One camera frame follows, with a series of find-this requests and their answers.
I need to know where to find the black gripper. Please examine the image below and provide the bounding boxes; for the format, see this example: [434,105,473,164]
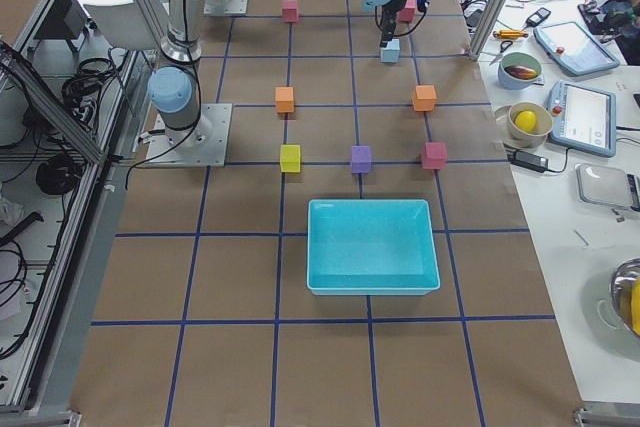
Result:
[374,0,430,48]

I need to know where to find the light blue foam block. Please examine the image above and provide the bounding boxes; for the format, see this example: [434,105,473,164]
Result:
[380,38,401,64]

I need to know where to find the pink foam block far left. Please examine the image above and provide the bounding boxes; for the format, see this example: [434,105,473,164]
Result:
[397,0,417,23]

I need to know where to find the pink foam block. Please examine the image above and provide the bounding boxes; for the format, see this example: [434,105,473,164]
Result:
[281,0,300,24]
[421,142,448,170]
[397,0,417,23]

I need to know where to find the orange foam block far right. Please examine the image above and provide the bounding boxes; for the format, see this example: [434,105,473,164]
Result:
[412,85,438,112]

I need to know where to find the orange foam block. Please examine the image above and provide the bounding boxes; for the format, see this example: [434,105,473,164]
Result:
[412,85,438,112]
[274,86,295,114]

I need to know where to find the pink foam block near left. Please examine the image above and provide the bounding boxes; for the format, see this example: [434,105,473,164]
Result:
[281,0,300,24]

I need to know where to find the gold tool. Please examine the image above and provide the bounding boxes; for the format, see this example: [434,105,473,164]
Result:
[492,29,529,40]

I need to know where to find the scissors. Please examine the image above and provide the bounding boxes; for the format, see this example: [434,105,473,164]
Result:
[490,39,514,65]

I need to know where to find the orange foam block near right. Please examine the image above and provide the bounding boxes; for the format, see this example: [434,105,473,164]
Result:
[274,86,295,114]

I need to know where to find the pink foam block right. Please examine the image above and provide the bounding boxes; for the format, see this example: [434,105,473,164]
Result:
[421,142,448,170]

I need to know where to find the blue bowl with fruit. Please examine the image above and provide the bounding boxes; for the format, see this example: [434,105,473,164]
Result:
[497,52,542,90]

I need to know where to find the purple foam block right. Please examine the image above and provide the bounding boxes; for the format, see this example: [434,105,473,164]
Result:
[350,145,373,174]

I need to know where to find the yellow foam block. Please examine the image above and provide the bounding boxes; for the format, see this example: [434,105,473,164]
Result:
[279,144,301,173]

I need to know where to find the bowl with lemon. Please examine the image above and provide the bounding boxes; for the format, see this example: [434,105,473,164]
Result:
[494,102,553,148]

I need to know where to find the blue teach pendant far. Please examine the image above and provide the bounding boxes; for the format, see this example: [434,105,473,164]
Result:
[533,21,620,77]

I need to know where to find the blue teach pendant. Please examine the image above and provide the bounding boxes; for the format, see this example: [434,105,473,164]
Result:
[546,81,617,158]
[533,21,620,77]

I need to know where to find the black power adapter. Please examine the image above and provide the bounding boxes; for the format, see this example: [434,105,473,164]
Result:
[507,149,548,173]

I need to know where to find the blue teach pendant near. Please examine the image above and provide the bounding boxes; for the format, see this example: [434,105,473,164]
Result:
[546,81,617,158]

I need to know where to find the cyan plastic bin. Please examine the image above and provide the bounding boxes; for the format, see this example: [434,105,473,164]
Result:
[306,199,441,296]

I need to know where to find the digital kitchen scale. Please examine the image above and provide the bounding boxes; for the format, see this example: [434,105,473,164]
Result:
[576,163,639,212]

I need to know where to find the steel bowl with banana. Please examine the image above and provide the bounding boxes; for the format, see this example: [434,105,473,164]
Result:
[609,258,639,338]

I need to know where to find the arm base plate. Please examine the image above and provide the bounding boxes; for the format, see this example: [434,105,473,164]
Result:
[204,0,248,17]
[145,103,233,168]

